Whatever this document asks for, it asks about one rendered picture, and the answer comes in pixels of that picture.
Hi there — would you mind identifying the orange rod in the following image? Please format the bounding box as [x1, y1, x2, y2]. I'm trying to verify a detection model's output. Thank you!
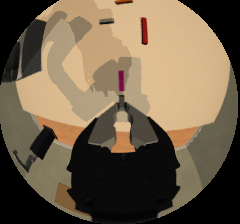
[115, 0, 133, 5]

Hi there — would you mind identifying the small magenta block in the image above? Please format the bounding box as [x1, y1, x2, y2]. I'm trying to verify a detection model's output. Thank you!
[119, 71, 124, 81]
[119, 81, 124, 91]

